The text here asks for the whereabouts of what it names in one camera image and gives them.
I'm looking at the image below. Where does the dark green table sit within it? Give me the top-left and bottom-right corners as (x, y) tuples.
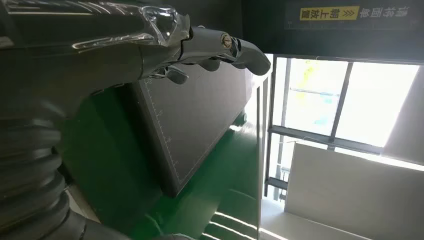
(61, 82), (264, 240)

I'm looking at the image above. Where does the yellow and black scanner label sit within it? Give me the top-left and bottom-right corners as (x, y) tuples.
(285, 2), (415, 31)

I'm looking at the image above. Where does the black inbound scanner machine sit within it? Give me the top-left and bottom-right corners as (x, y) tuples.
(130, 0), (424, 199)

